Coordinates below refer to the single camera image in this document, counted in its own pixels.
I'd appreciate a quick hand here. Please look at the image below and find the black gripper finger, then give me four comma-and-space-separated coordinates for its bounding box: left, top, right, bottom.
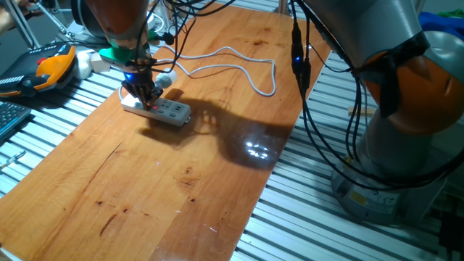
146, 86, 165, 110
123, 83, 150, 112

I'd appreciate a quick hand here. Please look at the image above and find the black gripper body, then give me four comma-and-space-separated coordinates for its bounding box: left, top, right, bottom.
120, 68, 157, 92

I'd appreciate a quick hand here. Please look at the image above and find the white bulb holder with bulb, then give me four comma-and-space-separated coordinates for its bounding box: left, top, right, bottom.
146, 67, 178, 109

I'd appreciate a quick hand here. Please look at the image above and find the white round plug device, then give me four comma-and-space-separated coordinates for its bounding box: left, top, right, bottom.
146, 12, 165, 34

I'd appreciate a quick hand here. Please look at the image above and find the bare person hand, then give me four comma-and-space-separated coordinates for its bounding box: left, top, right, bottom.
0, 0, 36, 36

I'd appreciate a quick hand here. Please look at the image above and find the white power strip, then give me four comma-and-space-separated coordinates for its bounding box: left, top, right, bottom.
120, 92, 192, 128

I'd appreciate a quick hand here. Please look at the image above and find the pale wooden cube block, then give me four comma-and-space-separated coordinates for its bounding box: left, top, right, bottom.
90, 54, 112, 73

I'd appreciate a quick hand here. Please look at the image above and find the white rounded object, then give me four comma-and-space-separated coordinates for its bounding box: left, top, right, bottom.
74, 49, 94, 80

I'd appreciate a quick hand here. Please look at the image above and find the black round drum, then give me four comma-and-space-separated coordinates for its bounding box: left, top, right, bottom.
70, 0, 109, 40

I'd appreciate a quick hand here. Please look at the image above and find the orange and black teach pendant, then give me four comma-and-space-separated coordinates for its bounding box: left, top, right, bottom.
0, 42, 78, 98

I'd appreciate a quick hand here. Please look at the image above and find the brown wooden board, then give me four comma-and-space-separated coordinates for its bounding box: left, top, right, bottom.
0, 1, 340, 261

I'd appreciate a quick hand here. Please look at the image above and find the black keyboard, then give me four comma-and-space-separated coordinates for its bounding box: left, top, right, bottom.
0, 101, 33, 141

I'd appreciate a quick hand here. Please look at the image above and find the grey metal bar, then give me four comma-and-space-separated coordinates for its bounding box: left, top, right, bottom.
2, 0, 41, 50

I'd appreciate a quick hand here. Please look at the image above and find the small metal hand tool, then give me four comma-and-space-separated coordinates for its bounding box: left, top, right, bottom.
0, 150, 27, 171

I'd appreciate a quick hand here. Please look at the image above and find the blue bag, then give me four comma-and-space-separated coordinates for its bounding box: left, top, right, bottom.
418, 10, 464, 34

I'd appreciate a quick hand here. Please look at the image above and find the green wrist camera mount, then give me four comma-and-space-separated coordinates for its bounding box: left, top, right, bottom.
98, 30, 160, 68

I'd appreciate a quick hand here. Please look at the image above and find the white power strip cable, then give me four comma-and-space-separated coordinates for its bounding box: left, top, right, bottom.
117, 45, 277, 102

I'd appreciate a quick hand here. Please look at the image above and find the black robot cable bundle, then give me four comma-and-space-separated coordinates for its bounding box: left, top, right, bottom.
133, 0, 464, 191

